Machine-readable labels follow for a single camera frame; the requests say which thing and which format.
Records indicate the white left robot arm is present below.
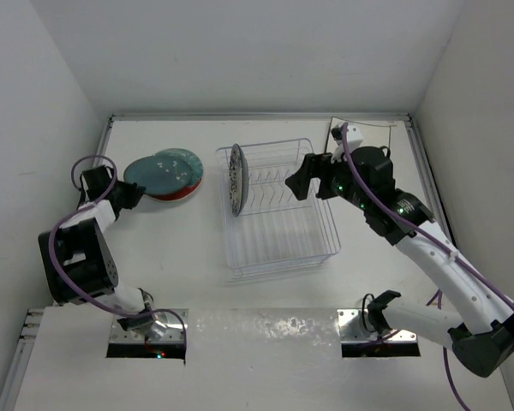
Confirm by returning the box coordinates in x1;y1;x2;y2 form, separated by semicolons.
54;165;156;334

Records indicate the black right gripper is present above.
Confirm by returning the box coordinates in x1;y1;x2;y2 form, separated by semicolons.
286;146;370;211

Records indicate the metal base plate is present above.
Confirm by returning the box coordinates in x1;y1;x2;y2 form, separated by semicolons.
337;308;418;345
109;308;188;345

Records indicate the red floral round plate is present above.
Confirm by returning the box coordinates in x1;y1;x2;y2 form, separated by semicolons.
151;179;202;202

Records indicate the white wire dish rack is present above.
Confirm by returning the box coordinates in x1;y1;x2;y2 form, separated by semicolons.
215;139;341;283

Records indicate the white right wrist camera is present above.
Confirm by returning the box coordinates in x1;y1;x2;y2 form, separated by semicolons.
330;122;363;163

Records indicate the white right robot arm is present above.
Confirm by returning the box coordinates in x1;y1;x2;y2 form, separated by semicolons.
285;146;514;378

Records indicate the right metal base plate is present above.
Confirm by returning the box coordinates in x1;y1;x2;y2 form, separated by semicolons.
337;308;418;345

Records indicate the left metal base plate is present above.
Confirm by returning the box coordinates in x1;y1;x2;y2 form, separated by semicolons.
109;308;188;345

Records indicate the square grey plate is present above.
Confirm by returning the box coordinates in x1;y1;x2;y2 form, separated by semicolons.
324;117;397;153

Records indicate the white round plate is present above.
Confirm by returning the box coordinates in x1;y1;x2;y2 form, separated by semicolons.
156;148;204;188

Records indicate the black white speckled plate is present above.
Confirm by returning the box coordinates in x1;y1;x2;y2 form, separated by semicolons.
229;144;249;217

